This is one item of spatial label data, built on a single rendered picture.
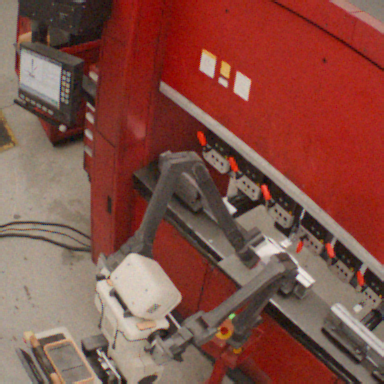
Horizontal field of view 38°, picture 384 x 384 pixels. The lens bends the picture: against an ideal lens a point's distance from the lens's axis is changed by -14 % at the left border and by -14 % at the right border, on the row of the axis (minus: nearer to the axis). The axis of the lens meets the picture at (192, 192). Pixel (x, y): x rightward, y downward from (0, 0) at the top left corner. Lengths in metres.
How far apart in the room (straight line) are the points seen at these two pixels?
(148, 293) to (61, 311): 1.67
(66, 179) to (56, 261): 0.79
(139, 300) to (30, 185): 2.50
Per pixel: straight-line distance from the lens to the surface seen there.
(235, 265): 2.69
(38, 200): 4.34
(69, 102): 2.83
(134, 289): 2.10
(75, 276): 3.86
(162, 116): 3.12
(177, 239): 3.13
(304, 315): 2.74
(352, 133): 2.18
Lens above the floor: 2.99
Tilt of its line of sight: 42 degrees down
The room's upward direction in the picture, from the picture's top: 9 degrees clockwise
